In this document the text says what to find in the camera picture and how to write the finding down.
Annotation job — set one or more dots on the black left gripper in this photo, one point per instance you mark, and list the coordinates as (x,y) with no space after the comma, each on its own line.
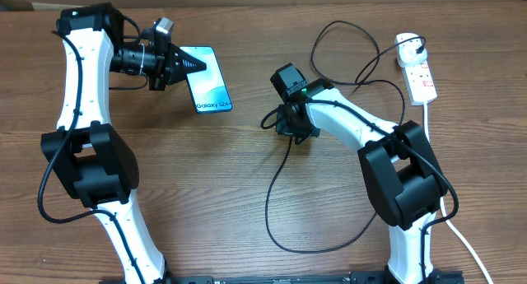
(173,61)

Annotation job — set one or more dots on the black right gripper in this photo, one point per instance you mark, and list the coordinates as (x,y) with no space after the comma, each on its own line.
(285,128)

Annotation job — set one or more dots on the Galaxy S24 smartphone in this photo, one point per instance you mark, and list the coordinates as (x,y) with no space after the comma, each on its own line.
(208,88)

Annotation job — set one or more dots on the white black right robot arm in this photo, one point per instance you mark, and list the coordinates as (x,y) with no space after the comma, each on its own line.
(403,179)

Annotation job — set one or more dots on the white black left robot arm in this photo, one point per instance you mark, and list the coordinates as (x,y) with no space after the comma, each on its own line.
(92,162)

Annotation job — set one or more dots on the white charger plug adapter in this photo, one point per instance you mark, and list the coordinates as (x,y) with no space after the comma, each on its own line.
(410,49)

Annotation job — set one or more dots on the white power strip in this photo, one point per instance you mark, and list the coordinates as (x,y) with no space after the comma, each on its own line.
(420,85)

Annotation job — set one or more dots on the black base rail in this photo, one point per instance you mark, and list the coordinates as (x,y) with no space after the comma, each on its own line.
(288,279)

